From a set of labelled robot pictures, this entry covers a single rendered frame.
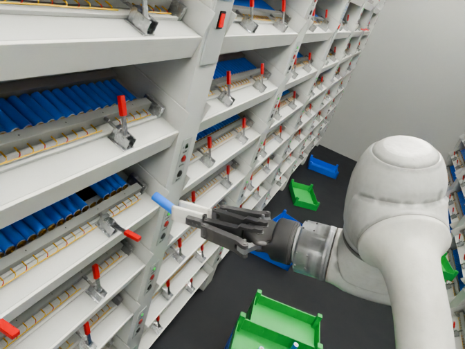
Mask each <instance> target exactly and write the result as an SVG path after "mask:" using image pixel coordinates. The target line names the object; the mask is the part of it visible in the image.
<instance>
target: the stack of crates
mask: <svg viewBox="0 0 465 349"><path fill-rule="evenodd" d="M246 319H248V320H251V321H253V322H256V323H258V324H260V325H263V326H266V327H268V328H270V329H273V330H275V331H278V332H281V333H282V334H285V335H288V336H290V337H293V338H294V339H297V340H300V341H303V342H305V343H307V344H310V345H312V346H316V344H317V343H320V321H321V319H322V315H321V314H319V313H318V314H317V316H316V317H315V316H313V315H311V314H308V313H306V312H303V311H301V310H298V309H295V308H294V307H291V306H288V305H285V304H283V303H281V302H278V301H275V300H273V299H271V298H268V297H266V296H263V295H262V290H260V289H258V290H257V292H256V294H255V296H254V298H253V301H252V303H251V304H250V307H249V308H248V311H247V313H246Z"/></svg>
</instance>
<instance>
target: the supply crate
mask: <svg viewBox="0 0 465 349"><path fill-rule="evenodd" d="M294 342H296V343H298V345H299V346H298V348H297V349H323V345H322V344H321V343H317V344H316V346H312V345H310V344H307V343H305V342H303V341H300V340H297V339H294V338H293V337H290V336H288V335H285V334H282V333H281V332H278V331H275V330H273V329H270V328H268V327H266V326H263V325H260V324H258V323H256V322H253V321H251V320H248V319H246V313H244V312H241V313H240V315H239V318H238V319H237V322H236V324H235V326H234V330H233V333H232V337H231V340H230V345H229V348H228V349H258V348H259V347H260V346H262V347H264V349H290V348H291V346H292V345H293V343H294Z"/></svg>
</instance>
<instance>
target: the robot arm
mask: <svg viewBox="0 0 465 349"><path fill-rule="evenodd" d="M447 187H448V174H447V170H446V164H445V162H444V159H443V157H442V155H441V154H440V152H439V151H438V150H436V149H435V148H434V147H433V146H432V145H431V144H429V143H428V142H426V141H424V140H422V139H420V138H415V137H412V136H400V135H399V136H389V137H387V138H384V139H382V140H381V141H377V142H375V143H373V144H371V145H370V146H369V147H368V148H367V149H366V151H364V153H363V154H362V155H361V157H360V159H359V160H358V162H357V164H356V165H355V167H354V169H353V171H352V175H351V178H350V180H349V185H348V188H347V194H346V198H345V207H344V213H343V219H344V225H343V229H341V228H336V227H335V226H329V225H326V224H321V223H317V222H313V221H310V220H306V221H305V222H304V223H303V225H302V226H301V224H300V223H299V222H297V221H293V220H289V219H286V218H280V219H279V220H278V221H277V222H275V221H274V220H271V212H270V211H255V210H251V209H247V208H240V207H235V206H228V205H223V204H222V205H220V207H219V208H208V207H205V206H200V205H198V204H193V203H190V202H186V201H183V200H179V206H175V205H173V206H172V220H173V221H176V222H180V223H183V224H187V225H188V226H193V227H196V228H198V229H201V238H203V239H205V240H208V241H210V242H213V243H215V244H217V245H219V246H221V247H224V248H226V249H228V250H231V251H233V252H235V253H236V254H237V255H238V256H240V257H241V258H247V257H248V253H250V252H251V251H256V252H264V253H267V254H268V255H269V257H270V259H271V260H273V261H276V262H280V263H282V264H285V265H290V264H291V263H293V270H294V272H297V273H299V274H304V275H306V276H310V277H312V278H317V279H318V280H323V281H325V282H328V283H331V284H332V285H334V286H336V287H337V288H339V289H341V290H342V291H344V292H347V293H348V294H351V295H354V296H357V297H359V298H363V299H365V300H368V301H372V302H375V303H380V304H384V305H389V306H391V307H392V316H393V321H394V335H395V346H396V349H456V348H455V338H454V331H453V322H452V317H451V313H450V305H449V301H448V295H447V291H446V285H445V282H444V275H443V272H442V268H441V257H442V256H443V255H444V254H445V253H446V252H447V250H448V249H449V248H450V245H451V242H452V238H451V234H450V227H449V220H448V198H447V196H446V191H447Z"/></svg>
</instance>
